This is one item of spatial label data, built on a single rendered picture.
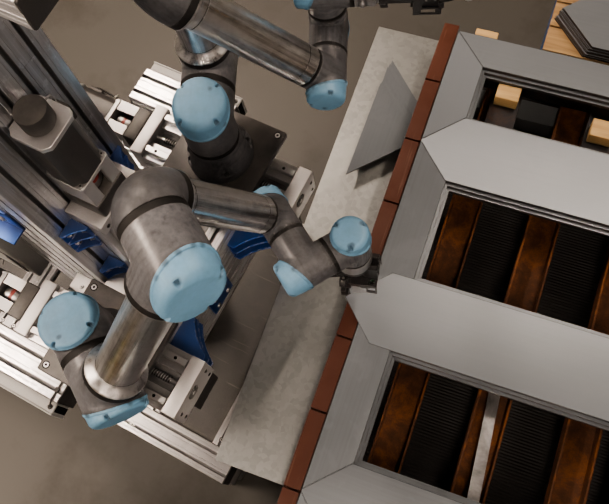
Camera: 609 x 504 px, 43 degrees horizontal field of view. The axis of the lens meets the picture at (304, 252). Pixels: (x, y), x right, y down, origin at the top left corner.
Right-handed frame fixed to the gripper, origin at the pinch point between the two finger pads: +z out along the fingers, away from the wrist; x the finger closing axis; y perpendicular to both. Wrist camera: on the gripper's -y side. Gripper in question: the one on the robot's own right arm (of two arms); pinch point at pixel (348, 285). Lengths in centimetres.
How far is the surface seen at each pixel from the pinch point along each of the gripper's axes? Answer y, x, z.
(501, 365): 36.2, -11.9, 5.7
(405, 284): 12.6, 3.7, 5.6
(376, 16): -16, 139, 91
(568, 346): 50, -5, 6
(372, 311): 5.9, -3.9, 5.5
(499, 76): 29, 63, 7
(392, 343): 11.5, -10.7, 5.5
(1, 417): -121, -39, 90
